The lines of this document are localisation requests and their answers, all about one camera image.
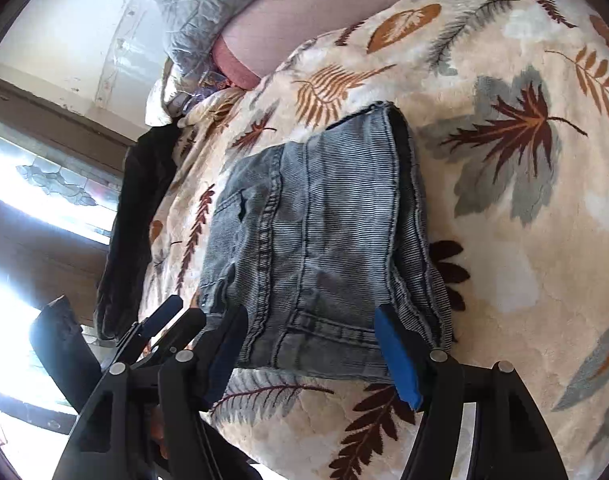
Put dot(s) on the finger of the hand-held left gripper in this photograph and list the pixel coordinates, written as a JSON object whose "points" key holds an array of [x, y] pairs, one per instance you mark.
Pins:
{"points": [[184, 327], [162, 312]]}

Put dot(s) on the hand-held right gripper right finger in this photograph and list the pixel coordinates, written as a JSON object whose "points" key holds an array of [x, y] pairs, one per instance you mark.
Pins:
{"points": [[399, 360]]}

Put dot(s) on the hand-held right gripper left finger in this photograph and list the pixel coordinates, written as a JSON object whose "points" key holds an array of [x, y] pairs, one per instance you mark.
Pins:
{"points": [[224, 355]]}

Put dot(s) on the blue denim pants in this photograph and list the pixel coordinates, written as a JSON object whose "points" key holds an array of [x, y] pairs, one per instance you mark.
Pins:
{"points": [[309, 235]]}

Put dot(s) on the black object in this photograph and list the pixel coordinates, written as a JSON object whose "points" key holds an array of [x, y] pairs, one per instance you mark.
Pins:
{"points": [[59, 345]]}

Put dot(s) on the black garment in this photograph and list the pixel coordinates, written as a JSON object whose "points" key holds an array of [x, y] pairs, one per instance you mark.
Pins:
{"points": [[139, 200]]}

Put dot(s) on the leaf print fleece blanket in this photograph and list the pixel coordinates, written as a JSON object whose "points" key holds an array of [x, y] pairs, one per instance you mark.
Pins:
{"points": [[509, 260]]}

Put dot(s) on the patterned glass window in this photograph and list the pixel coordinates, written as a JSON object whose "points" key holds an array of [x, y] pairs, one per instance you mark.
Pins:
{"points": [[44, 175]]}

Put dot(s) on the white cloth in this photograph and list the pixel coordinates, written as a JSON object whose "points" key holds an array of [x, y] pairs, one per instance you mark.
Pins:
{"points": [[159, 105]]}

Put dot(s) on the purple printed packet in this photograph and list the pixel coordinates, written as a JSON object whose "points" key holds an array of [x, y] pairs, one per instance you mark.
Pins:
{"points": [[202, 87]]}

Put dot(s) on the grey quilted pillow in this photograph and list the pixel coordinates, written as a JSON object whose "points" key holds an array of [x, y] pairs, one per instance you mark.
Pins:
{"points": [[209, 15]]}

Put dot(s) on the pink bed sheet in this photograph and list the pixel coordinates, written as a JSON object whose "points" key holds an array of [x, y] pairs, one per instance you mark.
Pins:
{"points": [[309, 25]]}

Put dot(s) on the brown wooden window frame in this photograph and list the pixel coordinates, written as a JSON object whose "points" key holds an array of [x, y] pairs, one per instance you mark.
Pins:
{"points": [[59, 110]]}

